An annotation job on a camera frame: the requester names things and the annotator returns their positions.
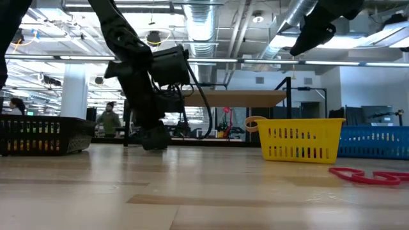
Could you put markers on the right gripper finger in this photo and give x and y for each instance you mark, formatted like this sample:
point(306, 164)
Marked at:
point(314, 32)

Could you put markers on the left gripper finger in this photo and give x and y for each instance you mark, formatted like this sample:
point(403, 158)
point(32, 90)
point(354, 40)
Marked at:
point(150, 129)

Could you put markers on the small black clip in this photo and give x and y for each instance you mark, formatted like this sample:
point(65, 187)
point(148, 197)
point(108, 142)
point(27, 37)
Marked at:
point(156, 145)

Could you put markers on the black plastic basket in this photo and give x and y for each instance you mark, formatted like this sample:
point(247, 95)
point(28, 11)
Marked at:
point(76, 137)

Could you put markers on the yellow plastic basket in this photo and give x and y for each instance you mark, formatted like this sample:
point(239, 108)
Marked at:
point(300, 126)

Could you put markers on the blue plastic basket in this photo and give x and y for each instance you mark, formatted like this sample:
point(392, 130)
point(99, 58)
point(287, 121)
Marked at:
point(374, 143)

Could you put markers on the thin red rubber band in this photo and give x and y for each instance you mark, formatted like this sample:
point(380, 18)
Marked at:
point(361, 179)

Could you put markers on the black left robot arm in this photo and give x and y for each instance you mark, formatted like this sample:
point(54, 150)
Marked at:
point(118, 28)

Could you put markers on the red desk lamp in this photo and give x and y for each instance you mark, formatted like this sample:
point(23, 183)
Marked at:
point(227, 110)

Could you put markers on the person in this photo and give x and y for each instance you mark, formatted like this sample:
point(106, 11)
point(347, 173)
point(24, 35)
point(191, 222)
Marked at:
point(109, 121)
point(17, 107)

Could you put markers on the white building column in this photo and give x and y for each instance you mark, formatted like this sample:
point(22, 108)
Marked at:
point(73, 92)

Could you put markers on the wooden shelf riser black legs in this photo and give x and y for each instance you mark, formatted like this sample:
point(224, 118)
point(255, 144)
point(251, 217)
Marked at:
point(239, 98)

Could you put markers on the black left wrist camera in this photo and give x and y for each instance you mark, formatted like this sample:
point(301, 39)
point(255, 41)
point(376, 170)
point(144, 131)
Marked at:
point(171, 65)

